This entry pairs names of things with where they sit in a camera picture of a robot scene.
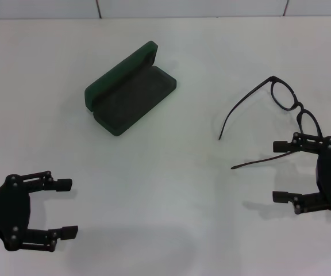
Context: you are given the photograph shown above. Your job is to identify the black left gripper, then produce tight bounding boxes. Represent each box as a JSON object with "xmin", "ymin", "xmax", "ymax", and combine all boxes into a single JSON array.
[{"xmin": 0, "ymin": 171, "xmax": 79, "ymax": 252}]

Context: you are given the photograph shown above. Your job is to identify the black glasses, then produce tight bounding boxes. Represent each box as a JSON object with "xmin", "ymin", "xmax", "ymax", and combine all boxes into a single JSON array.
[{"xmin": 218, "ymin": 75, "xmax": 324, "ymax": 170}]

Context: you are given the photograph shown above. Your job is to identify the green glasses case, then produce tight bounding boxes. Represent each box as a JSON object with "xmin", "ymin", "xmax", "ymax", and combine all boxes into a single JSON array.
[{"xmin": 84, "ymin": 40, "xmax": 178, "ymax": 137}]

